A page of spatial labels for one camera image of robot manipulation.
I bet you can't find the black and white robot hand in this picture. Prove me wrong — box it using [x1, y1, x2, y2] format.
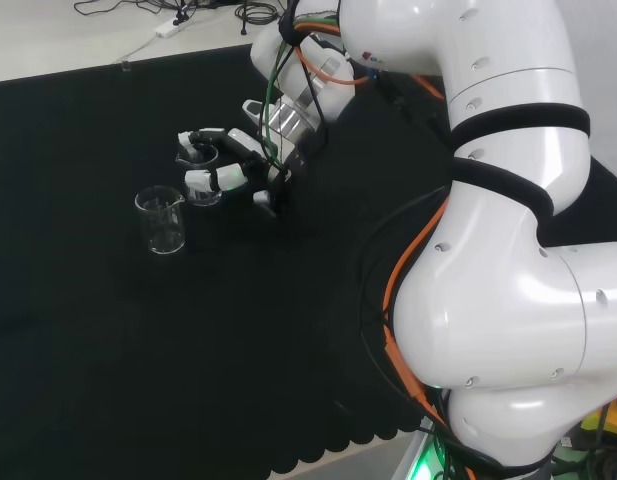
[176, 127, 310, 219]

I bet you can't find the clear glass beaker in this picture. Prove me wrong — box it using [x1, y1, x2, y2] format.
[174, 144, 222, 208]
[134, 185, 185, 256]

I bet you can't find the white power strip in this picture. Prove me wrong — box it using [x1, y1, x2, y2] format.
[153, 18, 183, 38]

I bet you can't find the black cloth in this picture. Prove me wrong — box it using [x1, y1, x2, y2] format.
[0, 43, 617, 480]

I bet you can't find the yellow stop button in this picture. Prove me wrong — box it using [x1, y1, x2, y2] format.
[579, 393, 617, 444]

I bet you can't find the white wrist camera shell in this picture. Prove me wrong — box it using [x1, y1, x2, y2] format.
[241, 98, 267, 122]

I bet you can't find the green cable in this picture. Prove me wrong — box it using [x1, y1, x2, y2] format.
[260, 43, 292, 182]

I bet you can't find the coiled black cable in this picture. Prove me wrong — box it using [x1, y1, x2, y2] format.
[234, 0, 283, 24]

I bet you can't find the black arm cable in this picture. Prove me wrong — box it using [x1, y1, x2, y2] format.
[354, 183, 494, 474]

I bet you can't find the black floor cable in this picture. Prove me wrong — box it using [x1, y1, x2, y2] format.
[73, 0, 224, 17]

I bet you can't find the orange cable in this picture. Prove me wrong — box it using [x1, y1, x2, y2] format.
[290, 14, 480, 480]

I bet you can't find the grey base plate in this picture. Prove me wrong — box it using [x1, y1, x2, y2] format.
[387, 424, 442, 480]

